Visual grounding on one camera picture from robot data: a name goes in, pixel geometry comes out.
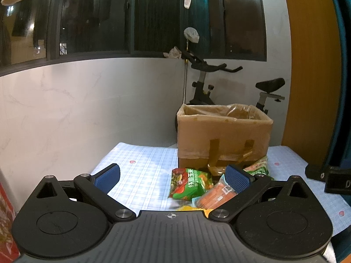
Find orange sausage pack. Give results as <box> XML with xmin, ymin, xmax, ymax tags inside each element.
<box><xmin>192</xmin><ymin>174</ymin><xmax>237</xmax><ymax>210</ymax></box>

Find light green veggie ring bag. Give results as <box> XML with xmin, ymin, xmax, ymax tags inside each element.
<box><xmin>243</xmin><ymin>156</ymin><xmax>269</xmax><ymax>176</ymax></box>

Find red patterned box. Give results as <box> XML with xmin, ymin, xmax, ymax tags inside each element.
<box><xmin>0</xmin><ymin>185</ymin><xmax>20</xmax><ymax>263</ymax></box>

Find white plastic bag on pole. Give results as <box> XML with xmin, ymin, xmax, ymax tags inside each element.
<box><xmin>183</xmin><ymin>27</ymin><xmax>200</xmax><ymax>43</ymax></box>

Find teal curtain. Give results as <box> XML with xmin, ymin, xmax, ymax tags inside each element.
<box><xmin>325</xmin><ymin>0</ymin><xmax>350</xmax><ymax>169</ymax></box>

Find yellow snack packet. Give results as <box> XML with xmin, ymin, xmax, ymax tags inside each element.
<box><xmin>177</xmin><ymin>205</ymin><xmax>213</xmax><ymax>217</ymax></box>

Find dark window frame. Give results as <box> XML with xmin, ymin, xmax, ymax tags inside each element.
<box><xmin>1</xmin><ymin>0</ymin><xmax>267</xmax><ymax>75</ymax></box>

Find brown cardboard box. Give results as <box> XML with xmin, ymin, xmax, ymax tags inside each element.
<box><xmin>177</xmin><ymin>104</ymin><xmax>274</xmax><ymax>170</ymax></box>

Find orange wooden wardrobe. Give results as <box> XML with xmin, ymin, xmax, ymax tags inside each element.
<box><xmin>282</xmin><ymin>0</ymin><xmax>341</xmax><ymax>165</ymax></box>

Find crumpled white tissue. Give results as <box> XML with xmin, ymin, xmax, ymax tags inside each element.
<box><xmin>163</xmin><ymin>46</ymin><xmax>182</xmax><ymax>59</ymax></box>

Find green red corn snack bag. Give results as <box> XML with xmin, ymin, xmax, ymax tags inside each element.
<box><xmin>168</xmin><ymin>168</ymin><xmax>214</xmax><ymax>201</ymax></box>

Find black exercise bike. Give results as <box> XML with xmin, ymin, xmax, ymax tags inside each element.
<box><xmin>174</xmin><ymin>49</ymin><xmax>286</xmax><ymax>140</ymax></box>

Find metal pole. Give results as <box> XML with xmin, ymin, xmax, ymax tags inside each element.
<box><xmin>183</xmin><ymin>40</ymin><xmax>189</xmax><ymax>104</ymax></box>

